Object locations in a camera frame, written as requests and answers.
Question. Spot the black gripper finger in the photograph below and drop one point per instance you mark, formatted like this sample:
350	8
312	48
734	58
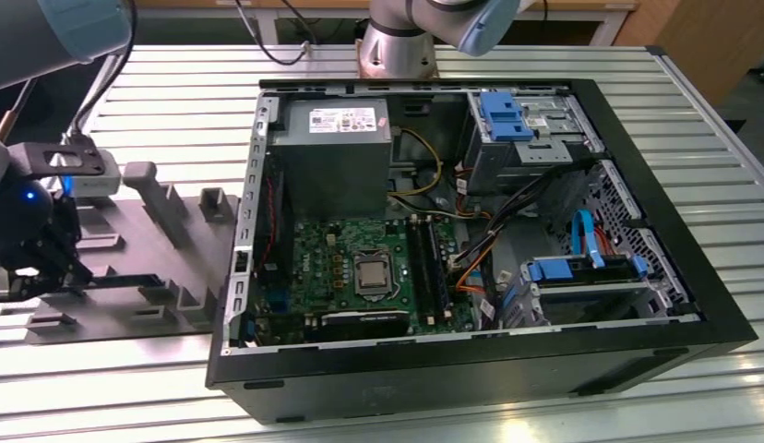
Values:
19	286
72	274

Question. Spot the RAM stick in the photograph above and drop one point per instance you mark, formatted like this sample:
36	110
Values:
123	279

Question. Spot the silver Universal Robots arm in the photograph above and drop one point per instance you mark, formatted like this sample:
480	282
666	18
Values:
394	51

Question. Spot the black RAM slot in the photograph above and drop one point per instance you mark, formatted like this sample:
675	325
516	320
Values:
418	267

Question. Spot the grey parts rack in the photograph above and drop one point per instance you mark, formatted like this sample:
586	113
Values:
147	258

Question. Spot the blue board connector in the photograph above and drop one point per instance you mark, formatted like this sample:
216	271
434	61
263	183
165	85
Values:
276	302

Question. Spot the green motherboard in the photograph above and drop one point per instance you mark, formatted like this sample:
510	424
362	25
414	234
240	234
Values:
314	240

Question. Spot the grey power supply unit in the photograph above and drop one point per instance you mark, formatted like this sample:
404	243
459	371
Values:
326	175

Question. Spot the black graphics card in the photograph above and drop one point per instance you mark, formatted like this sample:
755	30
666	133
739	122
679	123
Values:
363	325

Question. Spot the CPU socket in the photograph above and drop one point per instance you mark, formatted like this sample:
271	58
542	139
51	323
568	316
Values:
370	255

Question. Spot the silver CPU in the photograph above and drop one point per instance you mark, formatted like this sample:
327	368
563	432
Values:
372	277

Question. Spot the black open PC case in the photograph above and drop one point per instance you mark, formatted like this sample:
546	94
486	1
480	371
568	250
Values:
480	378

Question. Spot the hard disk in blue carrier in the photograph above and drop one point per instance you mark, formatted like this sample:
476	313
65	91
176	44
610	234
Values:
554	270

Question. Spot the blue drive bay latch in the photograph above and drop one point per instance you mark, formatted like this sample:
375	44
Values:
504	115

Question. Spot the metal drive cage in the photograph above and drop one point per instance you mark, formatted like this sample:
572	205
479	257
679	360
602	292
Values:
542	157

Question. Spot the metal disk bay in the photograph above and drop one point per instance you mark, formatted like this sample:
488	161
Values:
603	288

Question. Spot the wooden cabinet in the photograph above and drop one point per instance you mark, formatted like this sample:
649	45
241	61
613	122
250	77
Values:
695	37

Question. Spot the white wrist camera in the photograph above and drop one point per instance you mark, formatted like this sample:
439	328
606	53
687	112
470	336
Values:
95	182

